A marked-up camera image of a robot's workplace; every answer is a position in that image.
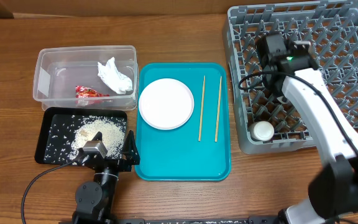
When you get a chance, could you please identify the teal plastic tray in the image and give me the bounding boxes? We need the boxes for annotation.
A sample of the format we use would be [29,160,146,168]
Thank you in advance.
[135,62,231,181]

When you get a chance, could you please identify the white cup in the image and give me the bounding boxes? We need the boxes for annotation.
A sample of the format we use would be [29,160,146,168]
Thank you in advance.
[249,121,275,142]

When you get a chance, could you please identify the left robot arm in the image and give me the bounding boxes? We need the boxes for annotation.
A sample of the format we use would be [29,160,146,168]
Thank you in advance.
[71,131,140,223]

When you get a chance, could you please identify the red snack wrapper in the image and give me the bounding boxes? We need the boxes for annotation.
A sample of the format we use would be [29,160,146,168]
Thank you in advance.
[75,86,109,106]

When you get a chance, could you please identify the grey dish rack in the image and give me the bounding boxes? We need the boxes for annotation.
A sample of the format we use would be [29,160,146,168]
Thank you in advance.
[223,1,358,154]

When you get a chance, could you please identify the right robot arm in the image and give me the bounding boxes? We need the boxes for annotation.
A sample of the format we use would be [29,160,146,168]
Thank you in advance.
[256,33,358,223]

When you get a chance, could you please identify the white napkin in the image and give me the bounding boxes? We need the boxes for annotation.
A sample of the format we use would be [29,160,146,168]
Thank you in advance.
[98,57,133,95]

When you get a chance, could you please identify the black waste tray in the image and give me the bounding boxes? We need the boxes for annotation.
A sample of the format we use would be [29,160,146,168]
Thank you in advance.
[34,107,127,165]

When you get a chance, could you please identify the wooden chopstick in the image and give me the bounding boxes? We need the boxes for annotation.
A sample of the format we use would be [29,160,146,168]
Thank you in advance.
[198,76,206,142]
[214,76,223,142]

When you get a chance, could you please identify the large white plate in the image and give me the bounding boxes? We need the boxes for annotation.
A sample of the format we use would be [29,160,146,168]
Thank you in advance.
[139,78,195,131]

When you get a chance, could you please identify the spilled rice pile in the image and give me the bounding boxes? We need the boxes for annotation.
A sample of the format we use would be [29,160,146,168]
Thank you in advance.
[68,119,126,160]

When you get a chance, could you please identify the clear plastic bin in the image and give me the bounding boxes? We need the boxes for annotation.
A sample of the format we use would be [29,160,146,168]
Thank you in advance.
[32,45,139,111]

